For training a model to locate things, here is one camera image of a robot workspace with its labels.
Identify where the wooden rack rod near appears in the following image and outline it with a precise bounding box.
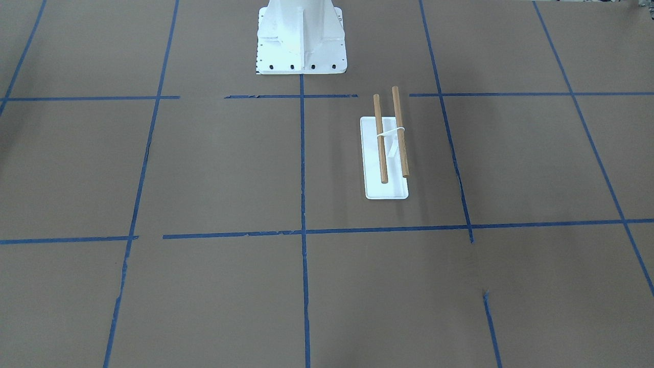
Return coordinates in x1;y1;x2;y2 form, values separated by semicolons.
373;94;388;184

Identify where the wooden rack rod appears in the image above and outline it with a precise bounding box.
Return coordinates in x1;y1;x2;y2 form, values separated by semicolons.
373;94;388;184
391;86;410;178

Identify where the white towel rack base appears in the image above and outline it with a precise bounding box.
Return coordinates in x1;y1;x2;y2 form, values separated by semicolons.
360;116;409;200

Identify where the wooden rack rod far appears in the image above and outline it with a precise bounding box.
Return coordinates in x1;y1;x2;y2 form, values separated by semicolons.
391;86;410;178

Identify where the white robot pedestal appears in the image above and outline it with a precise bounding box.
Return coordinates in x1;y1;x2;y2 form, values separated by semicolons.
255;1;348;75

